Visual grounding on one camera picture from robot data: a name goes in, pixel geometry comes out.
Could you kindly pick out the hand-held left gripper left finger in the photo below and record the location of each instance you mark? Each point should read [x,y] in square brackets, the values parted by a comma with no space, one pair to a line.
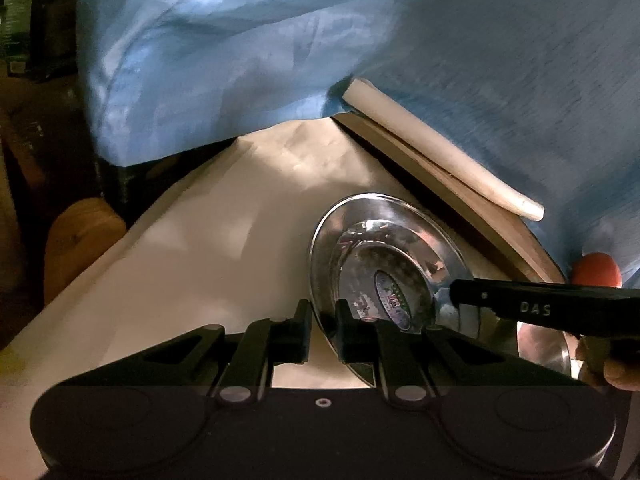
[302,331]

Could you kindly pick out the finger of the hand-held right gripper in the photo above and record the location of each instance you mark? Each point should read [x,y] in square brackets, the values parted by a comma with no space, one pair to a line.
[467,297]

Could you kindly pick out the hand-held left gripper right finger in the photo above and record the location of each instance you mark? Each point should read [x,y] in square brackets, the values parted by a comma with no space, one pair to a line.
[344,331]

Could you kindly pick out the steel plate with sticker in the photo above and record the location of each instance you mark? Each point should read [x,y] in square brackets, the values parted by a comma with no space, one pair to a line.
[395,255]

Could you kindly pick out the person's right hand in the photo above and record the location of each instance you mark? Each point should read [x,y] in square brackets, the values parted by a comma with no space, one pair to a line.
[620,367]

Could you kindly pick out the red tomato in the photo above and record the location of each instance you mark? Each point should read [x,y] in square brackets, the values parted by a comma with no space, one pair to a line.
[596,269]

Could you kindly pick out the wooden board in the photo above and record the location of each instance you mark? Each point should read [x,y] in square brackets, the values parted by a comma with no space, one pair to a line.
[505,225]

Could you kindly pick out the white paper sheet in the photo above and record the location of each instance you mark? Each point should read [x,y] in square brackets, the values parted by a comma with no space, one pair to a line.
[210,260]

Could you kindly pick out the white candle stick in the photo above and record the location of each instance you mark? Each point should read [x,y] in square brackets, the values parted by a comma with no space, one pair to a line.
[440,152]

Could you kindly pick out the blue cloth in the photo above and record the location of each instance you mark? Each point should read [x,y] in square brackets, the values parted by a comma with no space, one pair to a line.
[350,45]

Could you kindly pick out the dark green box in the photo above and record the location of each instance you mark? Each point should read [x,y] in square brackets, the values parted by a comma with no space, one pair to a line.
[30,25]

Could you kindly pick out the round wooden post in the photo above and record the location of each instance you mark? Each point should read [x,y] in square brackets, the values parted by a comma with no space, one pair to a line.
[82,245]

